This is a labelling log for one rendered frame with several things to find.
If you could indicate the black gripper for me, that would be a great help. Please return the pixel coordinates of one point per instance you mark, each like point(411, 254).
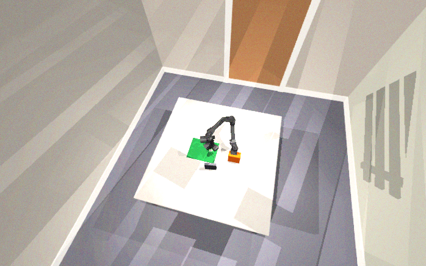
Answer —
point(213, 146)

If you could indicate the green circuit board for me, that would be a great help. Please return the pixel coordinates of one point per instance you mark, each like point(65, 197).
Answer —
point(198, 151)

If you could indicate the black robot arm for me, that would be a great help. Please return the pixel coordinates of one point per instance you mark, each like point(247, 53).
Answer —
point(210, 137)

